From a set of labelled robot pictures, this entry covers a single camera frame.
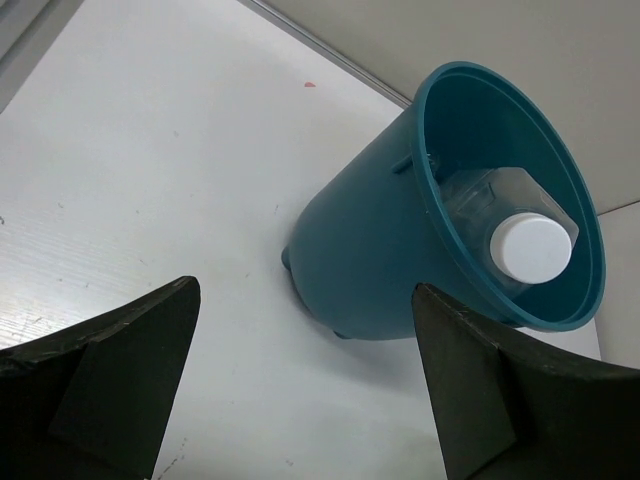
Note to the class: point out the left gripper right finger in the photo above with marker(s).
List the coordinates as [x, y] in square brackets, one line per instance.
[509, 406]

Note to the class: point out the left aluminium frame rail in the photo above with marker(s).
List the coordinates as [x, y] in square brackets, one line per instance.
[28, 29]

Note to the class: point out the teal plastic bin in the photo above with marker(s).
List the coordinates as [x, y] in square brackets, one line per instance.
[379, 228]

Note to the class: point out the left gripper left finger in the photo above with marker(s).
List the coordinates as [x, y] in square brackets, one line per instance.
[92, 401]

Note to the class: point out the large labelled bottle white cap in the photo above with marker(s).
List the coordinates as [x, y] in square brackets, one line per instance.
[520, 236]

